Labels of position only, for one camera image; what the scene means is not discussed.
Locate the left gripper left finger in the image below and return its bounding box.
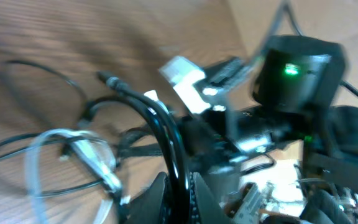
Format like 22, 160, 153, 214
126, 172, 167, 224

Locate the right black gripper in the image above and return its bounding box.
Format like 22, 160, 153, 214
178, 105, 310, 174

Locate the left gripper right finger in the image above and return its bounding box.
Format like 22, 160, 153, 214
191, 172, 232, 224

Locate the black usb cable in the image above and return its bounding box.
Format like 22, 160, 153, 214
0, 58, 192, 224

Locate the white usb cable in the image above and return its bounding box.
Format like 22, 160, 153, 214
23, 90, 170, 224

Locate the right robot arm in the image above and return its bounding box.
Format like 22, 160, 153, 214
161, 35, 358, 223

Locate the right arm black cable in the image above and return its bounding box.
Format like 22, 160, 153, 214
247, 0, 358, 111

